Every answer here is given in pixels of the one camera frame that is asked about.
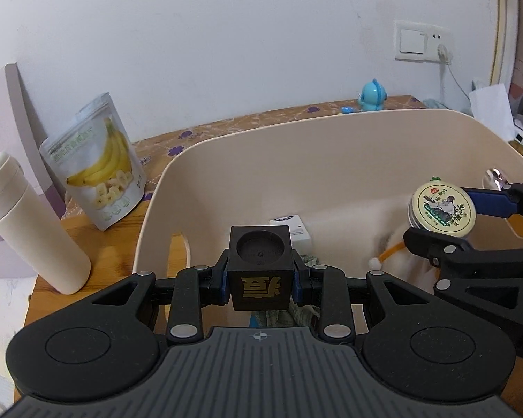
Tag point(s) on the beige plastic storage bin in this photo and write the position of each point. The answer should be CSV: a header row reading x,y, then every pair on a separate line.
x,y
252,177

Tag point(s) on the white thermos bottle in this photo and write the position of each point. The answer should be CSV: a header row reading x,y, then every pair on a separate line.
x,y
33,231

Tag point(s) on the green plaid cloth scrunchie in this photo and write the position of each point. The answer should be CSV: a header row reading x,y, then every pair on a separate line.
x,y
295,315

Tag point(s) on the banana chips snack bag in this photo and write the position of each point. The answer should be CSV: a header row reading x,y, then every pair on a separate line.
x,y
96,163

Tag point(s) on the white wall switch socket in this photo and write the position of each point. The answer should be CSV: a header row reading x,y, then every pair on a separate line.
x,y
422,42

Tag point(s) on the round cream balm tin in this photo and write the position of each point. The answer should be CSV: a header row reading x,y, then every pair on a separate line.
x,y
443,208

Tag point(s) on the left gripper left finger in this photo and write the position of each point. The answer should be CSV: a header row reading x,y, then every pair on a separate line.
x,y
108,342

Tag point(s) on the white tissue sheet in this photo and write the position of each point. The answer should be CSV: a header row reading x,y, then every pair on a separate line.
x,y
490,106

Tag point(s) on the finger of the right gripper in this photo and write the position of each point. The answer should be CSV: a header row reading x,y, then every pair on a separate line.
x,y
446,257
501,204

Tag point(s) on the black cube chalk holder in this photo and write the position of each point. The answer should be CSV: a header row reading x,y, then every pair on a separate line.
x,y
260,267

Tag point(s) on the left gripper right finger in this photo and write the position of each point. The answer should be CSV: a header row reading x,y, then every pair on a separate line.
x,y
413,342

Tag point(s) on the blue cartoon figurine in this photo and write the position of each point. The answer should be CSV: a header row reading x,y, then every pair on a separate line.
x,y
373,96

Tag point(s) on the white grey plush toy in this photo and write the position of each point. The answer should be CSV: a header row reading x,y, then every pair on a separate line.
x,y
366,234

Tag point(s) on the blue cartoon tissue pack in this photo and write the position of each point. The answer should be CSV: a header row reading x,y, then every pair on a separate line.
x,y
301,240

